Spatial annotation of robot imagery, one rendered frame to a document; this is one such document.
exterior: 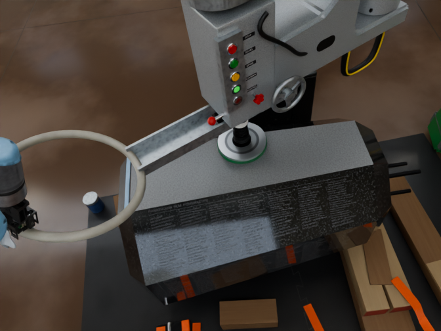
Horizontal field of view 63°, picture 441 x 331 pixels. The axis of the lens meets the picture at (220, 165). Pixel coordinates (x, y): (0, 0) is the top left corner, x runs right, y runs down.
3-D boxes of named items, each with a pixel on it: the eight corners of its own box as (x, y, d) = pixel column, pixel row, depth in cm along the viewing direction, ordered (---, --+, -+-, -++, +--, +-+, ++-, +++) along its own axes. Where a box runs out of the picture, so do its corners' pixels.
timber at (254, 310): (222, 330, 197) (219, 325, 187) (222, 307, 204) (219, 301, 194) (277, 327, 194) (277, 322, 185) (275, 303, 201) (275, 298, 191)
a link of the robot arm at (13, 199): (-26, 184, 88) (8, 163, 95) (-21, 198, 91) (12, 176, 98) (2, 202, 86) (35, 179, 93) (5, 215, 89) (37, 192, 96)
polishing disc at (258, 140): (276, 139, 158) (276, 137, 157) (243, 170, 151) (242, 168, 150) (241, 116, 168) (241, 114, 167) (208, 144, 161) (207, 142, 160)
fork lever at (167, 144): (271, 73, 154) (272, 64, 150) (300, 99, 144) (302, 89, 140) (125, 150, 138) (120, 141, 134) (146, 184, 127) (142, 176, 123)
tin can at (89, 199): (87, 211, 250) (79, 202, 240) (95, 199, 255) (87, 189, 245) (100, 215, 247) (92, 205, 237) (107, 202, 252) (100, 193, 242)
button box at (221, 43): (243, 98, 124) (237, 25, 101) (248, 103, 123) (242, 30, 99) (224, 110, 122) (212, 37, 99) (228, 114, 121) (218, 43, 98)
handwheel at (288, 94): (289, 87, 139) (291, 56, 127) (306, 102, 134) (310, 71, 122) (257, 105, 136) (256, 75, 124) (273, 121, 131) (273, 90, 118)
